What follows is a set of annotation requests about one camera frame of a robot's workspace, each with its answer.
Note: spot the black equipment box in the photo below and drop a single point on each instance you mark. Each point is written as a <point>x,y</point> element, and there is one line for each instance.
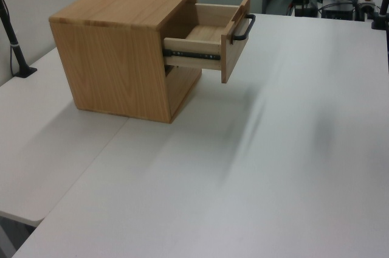
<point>337,13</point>

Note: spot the light oak wooden cabinet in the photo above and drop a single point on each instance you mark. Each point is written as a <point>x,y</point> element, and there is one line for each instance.
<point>106,66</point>

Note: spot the black metal drawer slide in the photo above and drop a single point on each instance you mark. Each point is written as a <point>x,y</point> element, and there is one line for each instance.
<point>188,54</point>

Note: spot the black clamp-mounted pole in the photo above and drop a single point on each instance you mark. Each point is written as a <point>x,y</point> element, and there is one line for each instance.
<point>380,20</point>

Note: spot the black camera pole with base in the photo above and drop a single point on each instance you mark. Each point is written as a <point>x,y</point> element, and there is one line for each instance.
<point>18,54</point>

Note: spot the silver device with black knob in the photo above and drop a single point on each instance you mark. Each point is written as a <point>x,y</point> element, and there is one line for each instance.
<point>366,4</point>

